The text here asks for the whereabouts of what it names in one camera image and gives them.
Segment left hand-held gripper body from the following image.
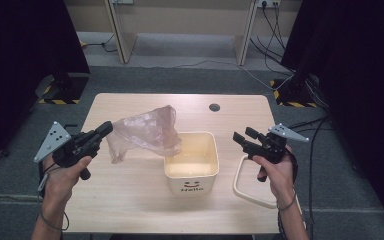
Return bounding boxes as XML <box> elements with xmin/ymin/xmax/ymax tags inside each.
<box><xmin>33</xmin><ymin>121</ymin><xmax>101</xmax><ymax>181</ymax></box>

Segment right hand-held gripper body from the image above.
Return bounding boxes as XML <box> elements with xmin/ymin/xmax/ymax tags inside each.
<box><xmin>242</xmin><ymin>123</ymin><xmax>310</xmax><ymax>183</ymax></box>

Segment clear plastic trash bag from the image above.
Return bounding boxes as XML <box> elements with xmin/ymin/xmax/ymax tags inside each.
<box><xmin>105</xmin><ymin>104</ymin><xmax>183</xmax><ymax>165</ymax></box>

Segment cream square trash bin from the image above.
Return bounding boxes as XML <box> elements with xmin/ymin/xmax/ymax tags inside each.
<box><xmin>163</xmin><ymin>131</ymin><xmax>220</xmax><ymax>196</ymax></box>

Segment person's right hand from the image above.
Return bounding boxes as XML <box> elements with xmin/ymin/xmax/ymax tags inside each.
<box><xmin>252</xmin><ymin>145</ymin><xmax>298</xmax><ymax>205</ymax></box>

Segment person's left hand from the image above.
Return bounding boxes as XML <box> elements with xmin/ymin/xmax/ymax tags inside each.
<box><xmin>42</xmin><ymin>155</ymin><xmax>93</xmax><ymax>205</ymax></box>

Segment black floor tape figure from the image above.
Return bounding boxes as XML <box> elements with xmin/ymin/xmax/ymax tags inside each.
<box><xmin>63</xmin><ymin>123</ymin><xmax>80</xmax><ymax>135</ymax></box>

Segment black stand base striped tape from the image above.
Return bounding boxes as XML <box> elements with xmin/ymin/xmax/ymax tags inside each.
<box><xmin>269</xmin><ymin>73</ymin><xmax>320</xmax><ymax>109</ymax></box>
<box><xmin>34</xmin><ymin>71</ymin><xmax>91</xmax><ymax>105</ymax></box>

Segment wooden desk leg panel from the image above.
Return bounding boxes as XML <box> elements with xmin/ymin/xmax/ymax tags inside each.
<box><xmin>104</xmin><ymin>0</ymin><xmax>138</xmax><ymax>65</ymax></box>
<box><xmin>232</xmin><ymin>0</ymin><xmax>259</xmax><ymax>67</ymax></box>

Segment black curtain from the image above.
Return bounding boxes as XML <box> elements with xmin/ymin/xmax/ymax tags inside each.
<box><xmin>0</xmin><ymin>0</ymin><xmax>91</xmax><ymax>169</ymax></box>
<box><xmin>280</xmin><ymin>0</ymin><xmax>384</xmax><ymax>231</ymax></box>

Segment right hand-held gripper cable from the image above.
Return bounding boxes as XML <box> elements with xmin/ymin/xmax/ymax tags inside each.
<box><xmin>276</xmin><ymin>148</ymin><xmax>300</xmax><ymax>240</ymax></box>

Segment hand-held gripper cable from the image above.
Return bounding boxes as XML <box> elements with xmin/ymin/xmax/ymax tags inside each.
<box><xmin>276</xmin><ymin>148</ymin><xmax>300</xmax><ymax>240</ymax></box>
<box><xmin>36</xmin><ymin>161</ymin><xmax>71</xmax><ymax>233</ymax></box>

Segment left hand-held gripper cable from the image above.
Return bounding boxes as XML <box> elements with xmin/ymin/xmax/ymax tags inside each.
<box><xmin>36</xmin><ymin>161</ymin><xmax>71</xmax><ymax>233</ymax></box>

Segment long black floor cable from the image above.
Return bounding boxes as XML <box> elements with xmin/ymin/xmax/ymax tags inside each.
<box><xmin>307</xmin><ymin>116</ymin><xmax>328</xmax><ymax>232</ymax></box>

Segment black floor cables pair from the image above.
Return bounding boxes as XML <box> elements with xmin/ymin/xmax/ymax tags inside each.
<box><xmin>288</xmin><ymin>113</ymin><xmax>335</xmax><ymax>134</ymax></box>

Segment black floor cable yellow plug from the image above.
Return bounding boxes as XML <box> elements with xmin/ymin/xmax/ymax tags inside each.
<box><xmin>79</xmin><ymin>33</ymin><xmax>119</xmax><ymax>54</ymax></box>

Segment white floor cable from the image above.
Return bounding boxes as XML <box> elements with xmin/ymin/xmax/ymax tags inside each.
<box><xmin>135</xmin><ymin>59</ymin><xmax>295</xmax><ymax>92</ymax></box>

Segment black cables from socket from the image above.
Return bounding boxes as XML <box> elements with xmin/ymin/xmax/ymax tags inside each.
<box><xmin>249</xmin><ymin>2</ymin><xmax>296</xmax><ymax>75</ymax></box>

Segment white wall power socket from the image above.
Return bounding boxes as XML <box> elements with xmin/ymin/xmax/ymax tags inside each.
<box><xmin>256</xmin><ymin>0</ymin><xmax>281</xmax><ymax>9</ymax></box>

